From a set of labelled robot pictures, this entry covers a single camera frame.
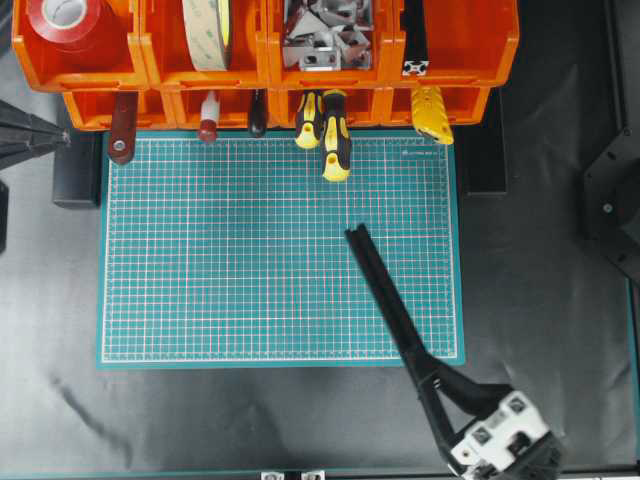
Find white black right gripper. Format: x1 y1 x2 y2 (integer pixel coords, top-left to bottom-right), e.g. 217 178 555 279
345 224 563 479

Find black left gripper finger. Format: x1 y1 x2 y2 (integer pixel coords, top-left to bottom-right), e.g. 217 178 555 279
0 100 70 170

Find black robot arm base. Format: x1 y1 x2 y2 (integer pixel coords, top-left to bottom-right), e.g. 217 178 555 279
583 128 639 284

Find black block under rack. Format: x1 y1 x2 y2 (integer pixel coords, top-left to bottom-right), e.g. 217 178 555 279
52 131 103 210

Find orange container rack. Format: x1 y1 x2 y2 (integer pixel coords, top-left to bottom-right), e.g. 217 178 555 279
12 1 520 131

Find black block right of rack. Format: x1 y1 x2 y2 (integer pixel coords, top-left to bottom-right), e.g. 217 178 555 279
453 89 508 197

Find red tape roll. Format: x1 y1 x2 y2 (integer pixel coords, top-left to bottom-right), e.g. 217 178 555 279
26 0 127 54

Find double-sided foam tape roll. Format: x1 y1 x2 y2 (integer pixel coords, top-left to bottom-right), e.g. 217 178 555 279
182 0 232 72

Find green cutting mat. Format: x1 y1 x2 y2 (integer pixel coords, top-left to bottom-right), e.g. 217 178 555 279
96 130 465 369

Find yellow utility knife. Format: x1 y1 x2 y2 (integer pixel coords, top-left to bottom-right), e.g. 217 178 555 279
411 86 454 145

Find silver corner brackets pile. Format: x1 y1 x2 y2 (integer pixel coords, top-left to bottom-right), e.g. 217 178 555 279
282 0 374 72

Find brown wooden handle tool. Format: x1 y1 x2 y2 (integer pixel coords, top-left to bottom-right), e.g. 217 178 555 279
108 92 138 165

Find dark brown handle tool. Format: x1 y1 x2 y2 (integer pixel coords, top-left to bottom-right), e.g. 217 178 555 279
247 89 268 138

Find yellow black screwdriver handle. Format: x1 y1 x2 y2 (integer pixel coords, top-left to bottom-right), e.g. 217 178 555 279
321 89 352 182

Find black aluminium frame profile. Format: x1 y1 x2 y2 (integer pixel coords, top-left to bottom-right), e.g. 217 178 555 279
400 0 429 76

